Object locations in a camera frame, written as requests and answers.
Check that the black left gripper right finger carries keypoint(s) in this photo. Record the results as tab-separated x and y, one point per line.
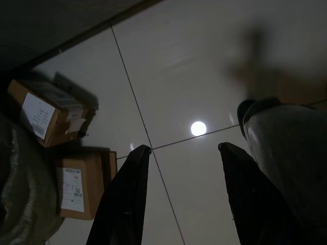
245	194

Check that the grey woven sack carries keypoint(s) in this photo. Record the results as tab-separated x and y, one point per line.
23	183

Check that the small plain cardboard box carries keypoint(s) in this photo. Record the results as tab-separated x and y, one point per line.
112	166

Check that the cardboard box with barcode label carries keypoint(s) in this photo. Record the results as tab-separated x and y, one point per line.
81	186

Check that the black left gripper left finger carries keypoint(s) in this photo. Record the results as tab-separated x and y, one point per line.
125	194

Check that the cardboard box with torn tape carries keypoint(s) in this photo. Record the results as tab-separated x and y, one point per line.
48	117

